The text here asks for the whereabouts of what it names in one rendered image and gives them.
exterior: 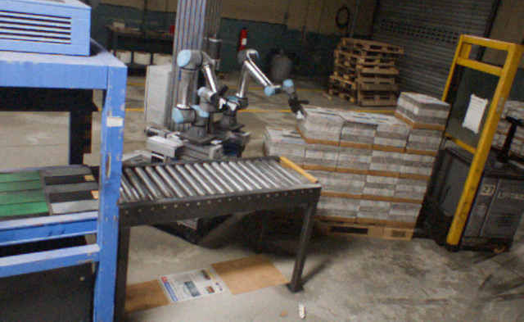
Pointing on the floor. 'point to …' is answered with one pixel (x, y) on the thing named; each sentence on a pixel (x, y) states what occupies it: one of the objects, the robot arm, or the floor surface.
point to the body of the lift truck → (483, 199)
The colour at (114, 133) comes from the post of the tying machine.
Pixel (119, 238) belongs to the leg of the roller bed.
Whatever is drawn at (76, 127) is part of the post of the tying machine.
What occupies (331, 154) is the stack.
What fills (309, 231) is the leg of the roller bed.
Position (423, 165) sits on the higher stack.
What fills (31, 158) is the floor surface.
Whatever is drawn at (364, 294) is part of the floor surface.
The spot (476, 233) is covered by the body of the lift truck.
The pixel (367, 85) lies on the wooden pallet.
